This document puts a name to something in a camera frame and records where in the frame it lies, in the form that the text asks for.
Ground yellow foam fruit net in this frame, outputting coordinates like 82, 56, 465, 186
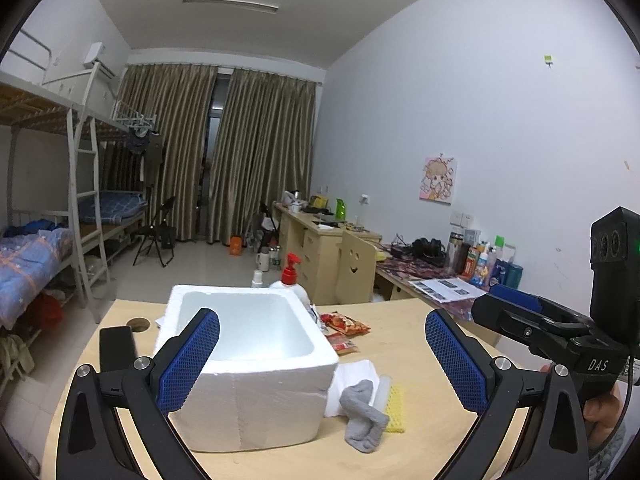
384, 384, 406, 434

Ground white cloth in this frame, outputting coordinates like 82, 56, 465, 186
324, 360, 380, 418

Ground grey sock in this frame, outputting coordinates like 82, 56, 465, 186
340, 380, 388, 454

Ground person's right hand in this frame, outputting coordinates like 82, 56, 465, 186
539, 363, 627, 449

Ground teal blue box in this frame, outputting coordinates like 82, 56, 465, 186
489, 260, 524, 289

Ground printed paper sheet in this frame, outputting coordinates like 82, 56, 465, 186
409, 278, 486, 304

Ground steel thermos flask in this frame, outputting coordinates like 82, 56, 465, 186
447, 231, 463, 272

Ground black headphones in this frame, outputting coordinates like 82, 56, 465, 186
411, 237, 447, 268

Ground black smartphone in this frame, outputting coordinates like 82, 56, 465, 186
99, 325, 137, 373

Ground patterned table cloth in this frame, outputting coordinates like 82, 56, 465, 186
374, 244, 473, 322

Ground wooden smiley chair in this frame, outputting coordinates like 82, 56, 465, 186
335, 232, 378, 304

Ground orange snack packet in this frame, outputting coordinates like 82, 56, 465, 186
321, 311, 371, 337

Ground red snack packet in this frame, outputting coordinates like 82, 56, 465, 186
326, 334, 359, 356

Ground white foam box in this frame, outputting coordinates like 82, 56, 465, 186
155, 285, 338, 453

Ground blue plaid quilt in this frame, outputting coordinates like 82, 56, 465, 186
0, 228, 73, 330

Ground light wooden desk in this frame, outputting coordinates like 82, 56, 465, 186
272, 203, 382, 306

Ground white lotion pump bottle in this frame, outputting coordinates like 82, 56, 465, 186
270, 252, 311, 310

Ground black folding chair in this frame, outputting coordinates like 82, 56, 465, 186
134, 196, 176, 268

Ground orange box on floor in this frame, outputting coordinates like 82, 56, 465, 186
229, 235, 243, 256

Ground white mug on floor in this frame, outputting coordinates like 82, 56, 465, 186
256, 252, 270, 272

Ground white metal bunk bed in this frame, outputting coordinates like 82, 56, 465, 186
1, 30, 157, 308

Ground right brown curtain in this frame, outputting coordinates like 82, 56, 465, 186
205, 70, 317, 245

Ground brown curtain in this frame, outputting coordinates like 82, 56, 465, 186
118, 63, 218, 242
205, 70, 317, 245

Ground left brown curtain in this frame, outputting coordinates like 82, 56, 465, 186
118, 63, 218, 242

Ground white air conditioner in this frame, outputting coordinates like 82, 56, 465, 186
82, 42, 116, 80

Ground ceiling tube light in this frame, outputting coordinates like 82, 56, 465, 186
182, 0, 280, 14

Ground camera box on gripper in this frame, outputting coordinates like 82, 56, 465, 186
590, 207, 639, 350

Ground cartoon girl wall picture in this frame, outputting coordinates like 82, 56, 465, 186
419, 154, 457, 205

